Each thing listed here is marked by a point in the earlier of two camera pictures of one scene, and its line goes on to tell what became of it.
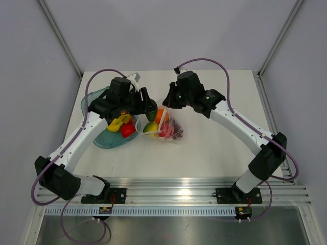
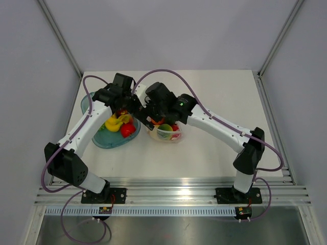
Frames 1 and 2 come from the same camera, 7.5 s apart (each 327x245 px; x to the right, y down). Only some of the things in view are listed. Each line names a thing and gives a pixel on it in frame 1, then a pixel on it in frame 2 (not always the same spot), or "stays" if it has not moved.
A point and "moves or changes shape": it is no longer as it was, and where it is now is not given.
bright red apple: x=127 y=129 stays
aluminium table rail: x=187 y=192 stays
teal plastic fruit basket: x=109 y=139 stays
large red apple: x=166 y=130 → x=175 y=127
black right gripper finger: x=171 y=99 → x=146 y=120
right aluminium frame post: x=298 y=4 stays
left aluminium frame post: x=57 y=30 stays
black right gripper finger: x=181 y=102 → x=157 y=116
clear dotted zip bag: x=166 y=127 moves or changes shape
